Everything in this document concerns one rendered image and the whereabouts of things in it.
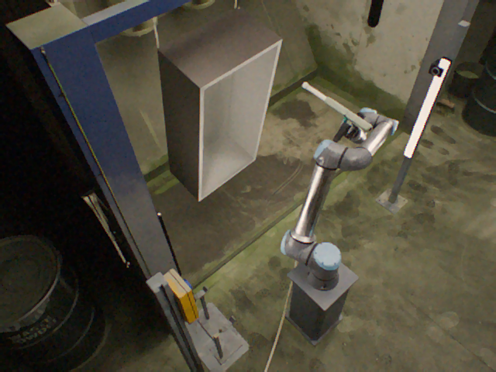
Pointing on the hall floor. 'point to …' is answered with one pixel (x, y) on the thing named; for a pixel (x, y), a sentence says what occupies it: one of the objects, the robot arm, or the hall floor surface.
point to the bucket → (462, 84)
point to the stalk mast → (174, 320)
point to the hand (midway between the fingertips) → (348, 121)
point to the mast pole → (433, 105)
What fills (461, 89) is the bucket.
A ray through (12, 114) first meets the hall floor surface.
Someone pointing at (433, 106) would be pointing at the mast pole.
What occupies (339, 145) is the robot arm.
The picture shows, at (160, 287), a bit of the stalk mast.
